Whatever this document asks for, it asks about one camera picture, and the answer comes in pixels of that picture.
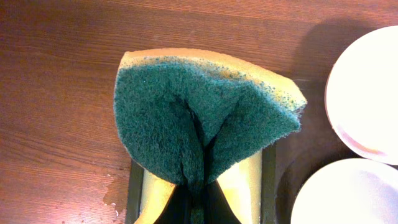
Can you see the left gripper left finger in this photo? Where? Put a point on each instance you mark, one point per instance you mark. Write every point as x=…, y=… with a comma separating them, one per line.
x=178, y=208

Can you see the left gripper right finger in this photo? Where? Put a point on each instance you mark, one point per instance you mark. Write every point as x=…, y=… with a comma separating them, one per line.
x=216, y=207

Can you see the green and yellow sponge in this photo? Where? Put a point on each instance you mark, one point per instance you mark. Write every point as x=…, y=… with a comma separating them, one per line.
x=188, y=115

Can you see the pale blue plate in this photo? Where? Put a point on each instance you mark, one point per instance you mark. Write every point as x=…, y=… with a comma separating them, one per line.
x=348, y=191

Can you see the white plate top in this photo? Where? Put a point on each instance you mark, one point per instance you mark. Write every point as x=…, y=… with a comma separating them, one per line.
x=361, y=96

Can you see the small dark green tray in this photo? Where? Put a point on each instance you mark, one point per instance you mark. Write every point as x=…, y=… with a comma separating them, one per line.
x=267, y=188

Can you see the brown plastic serving tray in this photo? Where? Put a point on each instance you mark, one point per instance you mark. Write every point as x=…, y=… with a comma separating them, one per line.
x=301, y=154

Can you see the large yellow foam pad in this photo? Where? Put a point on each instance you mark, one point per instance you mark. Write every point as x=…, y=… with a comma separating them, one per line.
x=241, y=185

